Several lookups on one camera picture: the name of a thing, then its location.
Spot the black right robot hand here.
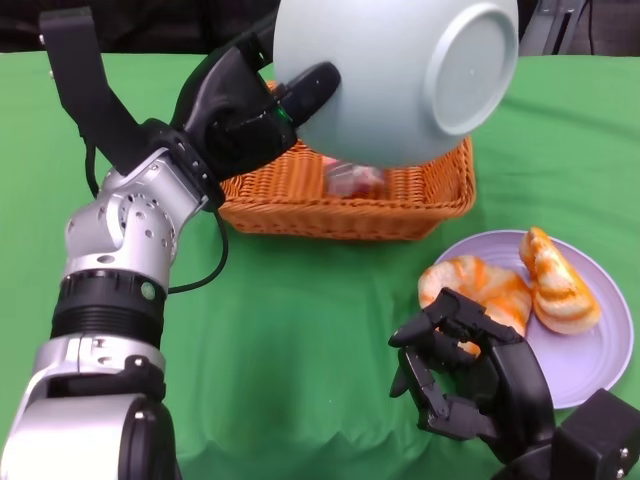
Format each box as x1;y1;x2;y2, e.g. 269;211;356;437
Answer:
388;287;556;464

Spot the green tablecloth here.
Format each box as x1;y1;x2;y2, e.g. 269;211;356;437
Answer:
0;49;640;480

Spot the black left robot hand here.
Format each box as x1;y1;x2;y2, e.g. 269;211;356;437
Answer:
169;27;342;184

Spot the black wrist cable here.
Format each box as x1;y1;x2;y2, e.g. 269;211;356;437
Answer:
84;142;230;295

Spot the chocolate cherry cake slice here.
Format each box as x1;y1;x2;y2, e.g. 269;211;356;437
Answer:
322;154;389;199

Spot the grey metal stand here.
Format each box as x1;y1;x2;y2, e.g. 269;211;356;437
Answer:
519;0;581;56

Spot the white orange twisted ring bread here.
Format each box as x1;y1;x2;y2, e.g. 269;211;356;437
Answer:
418;254;532;357

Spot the black backdrop cloth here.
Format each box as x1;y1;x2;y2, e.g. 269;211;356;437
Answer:
0;0;640;59

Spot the lilac round plate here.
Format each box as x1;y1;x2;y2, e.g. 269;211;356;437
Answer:
432;229;632;410

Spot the orange bread roll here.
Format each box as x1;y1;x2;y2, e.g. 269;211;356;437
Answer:
518;227;601;335

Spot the orange wicker basket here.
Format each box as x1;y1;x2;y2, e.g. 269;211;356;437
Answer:
218;82;476;243

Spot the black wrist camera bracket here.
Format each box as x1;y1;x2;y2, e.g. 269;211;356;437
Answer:
552;389;640;480
38;8;151;176

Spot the pale green bowl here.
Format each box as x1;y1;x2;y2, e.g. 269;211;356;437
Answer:
272;0;520;168

